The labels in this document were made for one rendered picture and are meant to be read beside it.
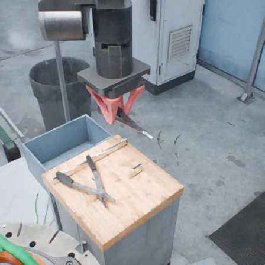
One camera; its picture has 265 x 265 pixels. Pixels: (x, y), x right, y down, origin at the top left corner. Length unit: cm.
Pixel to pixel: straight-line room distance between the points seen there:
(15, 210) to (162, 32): 190
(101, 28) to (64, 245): 32
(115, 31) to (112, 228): 31
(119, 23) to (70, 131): 38
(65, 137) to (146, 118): 180
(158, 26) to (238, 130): 98
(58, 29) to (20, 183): 66
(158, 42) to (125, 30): 214
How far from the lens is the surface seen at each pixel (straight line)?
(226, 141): 243
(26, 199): 100
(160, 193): 60
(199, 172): 215
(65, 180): 60
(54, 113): 204
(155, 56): 263
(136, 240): 62
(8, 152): 122
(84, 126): 80
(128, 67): 50
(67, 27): 47
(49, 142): 77
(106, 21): 46
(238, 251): 184
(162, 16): 251
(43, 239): 52
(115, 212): 57
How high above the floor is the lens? 152
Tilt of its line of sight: 39 degrees down
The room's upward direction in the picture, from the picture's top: straight up
